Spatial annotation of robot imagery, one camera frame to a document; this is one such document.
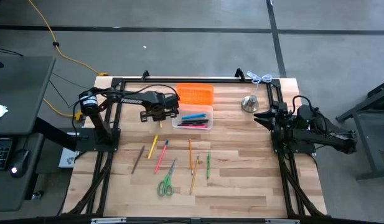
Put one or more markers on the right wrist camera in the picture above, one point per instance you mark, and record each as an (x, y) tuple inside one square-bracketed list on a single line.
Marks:
[(282, 107)]

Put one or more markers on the black metal stand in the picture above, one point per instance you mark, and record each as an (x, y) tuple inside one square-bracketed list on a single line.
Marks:
[(370, 155)]

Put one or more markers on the clear plastic supply box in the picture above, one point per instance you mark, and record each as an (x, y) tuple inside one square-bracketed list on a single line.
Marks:
[(179, 110)]

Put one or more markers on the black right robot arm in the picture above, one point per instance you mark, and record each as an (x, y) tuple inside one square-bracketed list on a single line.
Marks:
[(328, 137)]

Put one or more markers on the yellow wooden pencil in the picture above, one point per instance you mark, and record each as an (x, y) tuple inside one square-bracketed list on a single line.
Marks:
[(194, 175)]

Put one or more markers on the pink pen with blue cap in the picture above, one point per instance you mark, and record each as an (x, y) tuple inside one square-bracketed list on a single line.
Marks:
[(161, 157)]

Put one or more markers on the orange plastic box lid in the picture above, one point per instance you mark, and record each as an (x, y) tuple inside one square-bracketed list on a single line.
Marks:
[(194, 94)]

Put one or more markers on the black office desk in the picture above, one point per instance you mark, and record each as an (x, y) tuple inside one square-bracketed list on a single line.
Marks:
[(20, 93)]

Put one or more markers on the backlit keyboard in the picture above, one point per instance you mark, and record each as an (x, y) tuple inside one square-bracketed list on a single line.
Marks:
[(1, 154)]

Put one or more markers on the white printed box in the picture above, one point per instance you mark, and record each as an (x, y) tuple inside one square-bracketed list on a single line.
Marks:
[(68, 158)]

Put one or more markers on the orange pencil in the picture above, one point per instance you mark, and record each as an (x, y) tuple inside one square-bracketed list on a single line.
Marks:
[(190, 155)]

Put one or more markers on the black computer mouse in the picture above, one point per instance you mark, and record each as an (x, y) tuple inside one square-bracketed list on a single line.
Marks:
[(19, 161)]

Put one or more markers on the bright yellow clip pen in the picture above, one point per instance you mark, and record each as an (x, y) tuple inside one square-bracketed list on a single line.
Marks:
[(153, 147)]

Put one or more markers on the small metal caster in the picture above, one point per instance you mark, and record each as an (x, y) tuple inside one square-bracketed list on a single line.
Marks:
[(38, 195)]

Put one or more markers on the green pen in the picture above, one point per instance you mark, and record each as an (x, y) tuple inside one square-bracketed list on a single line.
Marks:
[(208, 165)]

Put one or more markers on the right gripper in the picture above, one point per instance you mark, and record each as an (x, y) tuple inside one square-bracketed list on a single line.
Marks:
[(281, 123)]

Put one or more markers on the silver frame bracket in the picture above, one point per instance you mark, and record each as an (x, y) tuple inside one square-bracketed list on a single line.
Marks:
[(282, 221), (107, 220)]

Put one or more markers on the pink highlighter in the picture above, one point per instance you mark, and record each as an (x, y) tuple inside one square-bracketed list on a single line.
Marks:
[(198, 126)]

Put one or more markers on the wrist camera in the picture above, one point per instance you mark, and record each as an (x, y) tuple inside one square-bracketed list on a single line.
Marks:
[(282, 107), (172, 101)]

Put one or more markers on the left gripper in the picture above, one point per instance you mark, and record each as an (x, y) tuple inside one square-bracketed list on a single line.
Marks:
[(160, 112)]

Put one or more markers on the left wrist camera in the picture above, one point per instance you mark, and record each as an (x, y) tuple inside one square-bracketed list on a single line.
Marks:
[(172, 101)]

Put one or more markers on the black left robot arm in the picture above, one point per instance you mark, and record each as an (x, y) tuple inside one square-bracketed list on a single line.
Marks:
[(132, 100)]

